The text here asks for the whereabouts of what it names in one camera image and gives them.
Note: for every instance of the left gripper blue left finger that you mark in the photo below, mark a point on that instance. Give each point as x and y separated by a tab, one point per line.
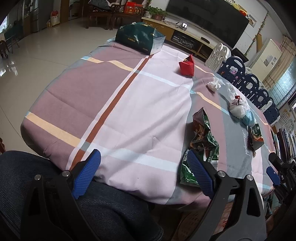
84	172

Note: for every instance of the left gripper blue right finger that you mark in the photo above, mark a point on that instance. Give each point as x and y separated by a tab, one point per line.
199	171

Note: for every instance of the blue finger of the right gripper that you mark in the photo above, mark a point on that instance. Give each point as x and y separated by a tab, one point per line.
273	176

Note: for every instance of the green snack wrapper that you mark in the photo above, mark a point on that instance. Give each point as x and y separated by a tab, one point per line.
204	143

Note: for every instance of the green brown snack pouch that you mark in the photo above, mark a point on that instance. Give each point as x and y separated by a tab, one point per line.
254	139

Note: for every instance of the light blue face mask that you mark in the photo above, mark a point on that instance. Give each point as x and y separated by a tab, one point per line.
249	118

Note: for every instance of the white plastic bag wad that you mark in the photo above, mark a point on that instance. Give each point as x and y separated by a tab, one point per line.
237	106

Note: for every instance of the white tissue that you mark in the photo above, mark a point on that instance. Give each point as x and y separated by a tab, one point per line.
215	84

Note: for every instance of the red paper bag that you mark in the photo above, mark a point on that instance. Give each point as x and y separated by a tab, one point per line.
187	66

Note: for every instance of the stack of books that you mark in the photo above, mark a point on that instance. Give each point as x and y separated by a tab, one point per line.
284	143

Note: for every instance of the person's dark jeans leg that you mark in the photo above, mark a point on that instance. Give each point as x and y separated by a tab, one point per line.
37	204

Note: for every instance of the plaid tablecloth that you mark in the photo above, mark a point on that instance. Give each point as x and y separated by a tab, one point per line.
137	110

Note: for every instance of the white standing air conditioner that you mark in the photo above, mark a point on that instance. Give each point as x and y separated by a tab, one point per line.
265	60

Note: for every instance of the blue white baby fence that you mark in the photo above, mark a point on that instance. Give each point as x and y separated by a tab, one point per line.
231	66

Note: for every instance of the beige curtain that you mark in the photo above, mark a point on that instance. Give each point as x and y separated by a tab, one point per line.
287	56

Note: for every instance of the dark green gift bag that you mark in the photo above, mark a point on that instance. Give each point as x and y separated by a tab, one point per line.
140	37

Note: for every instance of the wooden tv cabinet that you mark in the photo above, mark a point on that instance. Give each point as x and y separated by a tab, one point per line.
184	39

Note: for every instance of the dark wooden armchair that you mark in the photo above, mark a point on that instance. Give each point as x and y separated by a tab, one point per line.
112	11

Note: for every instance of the large black television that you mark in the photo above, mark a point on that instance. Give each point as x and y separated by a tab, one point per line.
216	16

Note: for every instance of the red gift box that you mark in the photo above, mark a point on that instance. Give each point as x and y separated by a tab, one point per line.
133	8

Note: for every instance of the potted green plant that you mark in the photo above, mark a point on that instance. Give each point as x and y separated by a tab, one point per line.
156	13

